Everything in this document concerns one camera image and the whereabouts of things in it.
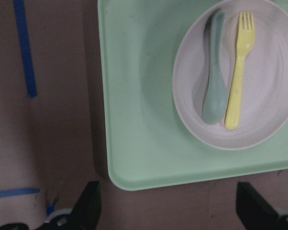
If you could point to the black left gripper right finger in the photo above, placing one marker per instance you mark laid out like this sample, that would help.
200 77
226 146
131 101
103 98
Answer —
253 210

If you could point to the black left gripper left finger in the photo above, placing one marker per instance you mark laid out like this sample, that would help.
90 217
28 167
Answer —
86 213

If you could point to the white round plate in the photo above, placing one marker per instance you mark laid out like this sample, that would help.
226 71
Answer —
265 83

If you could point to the yellow plastic fork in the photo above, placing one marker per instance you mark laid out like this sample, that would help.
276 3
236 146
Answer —
244 44

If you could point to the mint green tray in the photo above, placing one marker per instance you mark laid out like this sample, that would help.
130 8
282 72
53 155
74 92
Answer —
147 144

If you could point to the teal plastic spoon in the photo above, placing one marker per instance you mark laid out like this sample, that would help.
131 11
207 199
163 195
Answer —
216 98

